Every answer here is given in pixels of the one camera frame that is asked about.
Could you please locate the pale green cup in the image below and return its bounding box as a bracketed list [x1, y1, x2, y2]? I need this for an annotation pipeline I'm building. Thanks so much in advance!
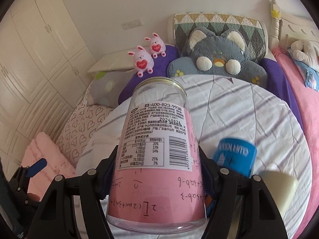
[260, 171, 298, 218]

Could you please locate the black blue cool towel can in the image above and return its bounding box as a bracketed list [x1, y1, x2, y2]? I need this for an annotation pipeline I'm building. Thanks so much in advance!
[204, 136, 258, 217]

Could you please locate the clear jar with pink paper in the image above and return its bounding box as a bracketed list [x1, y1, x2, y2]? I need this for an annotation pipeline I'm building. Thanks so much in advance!
[106, 77, 206, 234]

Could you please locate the left hand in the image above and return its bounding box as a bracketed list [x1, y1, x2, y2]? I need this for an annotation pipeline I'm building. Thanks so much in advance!
[27, 193, 40, 202]

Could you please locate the folded pink blanket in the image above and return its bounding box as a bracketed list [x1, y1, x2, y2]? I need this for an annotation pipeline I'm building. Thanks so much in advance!
[21, 132, 76, 199]

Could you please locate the grey flower pillow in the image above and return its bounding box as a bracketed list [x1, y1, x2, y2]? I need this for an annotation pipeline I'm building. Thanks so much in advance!
[88, 70, 136, 108]

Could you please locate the cream wardrobe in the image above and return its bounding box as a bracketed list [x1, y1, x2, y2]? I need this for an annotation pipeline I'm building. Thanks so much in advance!
[1, 0, 95, 179]

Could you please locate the white grey striped quilt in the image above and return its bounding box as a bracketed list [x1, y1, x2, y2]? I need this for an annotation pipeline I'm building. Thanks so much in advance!
[75, 74, 314, 239]

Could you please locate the pink fleece bed cover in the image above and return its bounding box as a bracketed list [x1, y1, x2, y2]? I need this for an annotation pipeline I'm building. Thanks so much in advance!
[272, 47, 318, 238]

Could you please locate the cream side bed headboard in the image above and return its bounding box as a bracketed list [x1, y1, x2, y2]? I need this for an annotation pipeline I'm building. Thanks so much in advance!
[88, 48, 138, 74]

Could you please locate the front pink bunny toy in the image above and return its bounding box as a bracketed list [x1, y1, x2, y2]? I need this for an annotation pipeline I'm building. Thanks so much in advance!
[128, 45, 154, 78]

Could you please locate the pink bunny toy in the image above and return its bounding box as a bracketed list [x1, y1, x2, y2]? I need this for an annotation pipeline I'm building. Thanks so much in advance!
[144, 32, 166, 59]
[128, 45, 154, 78]

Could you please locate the blue cartoon pillow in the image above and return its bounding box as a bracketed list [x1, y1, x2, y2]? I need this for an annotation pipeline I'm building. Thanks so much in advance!
[288, 48, 318, 91]

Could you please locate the grey cat plush cushion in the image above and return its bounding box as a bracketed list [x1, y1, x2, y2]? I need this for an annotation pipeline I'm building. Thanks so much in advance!
[166, 26, 268, 88]

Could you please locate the rear pink bunny toy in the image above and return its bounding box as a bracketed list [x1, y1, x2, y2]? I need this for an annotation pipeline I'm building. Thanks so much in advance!
[144, 32, 166, 59]

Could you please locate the white pink plush dog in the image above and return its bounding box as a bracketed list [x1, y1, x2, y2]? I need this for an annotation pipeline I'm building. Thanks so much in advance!
[291, 40, 319, 72]

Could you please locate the green diamond quilted pillow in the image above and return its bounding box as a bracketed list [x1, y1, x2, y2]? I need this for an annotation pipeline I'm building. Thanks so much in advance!
[168, 12, 268, 63]

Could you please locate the cream wooden headboard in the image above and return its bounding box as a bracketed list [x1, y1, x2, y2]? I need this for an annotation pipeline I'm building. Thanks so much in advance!
[268, 0, 318, 51]

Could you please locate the white wall socket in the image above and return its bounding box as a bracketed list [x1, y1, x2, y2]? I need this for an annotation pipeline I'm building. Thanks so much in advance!
[121, 19, 143, 30]

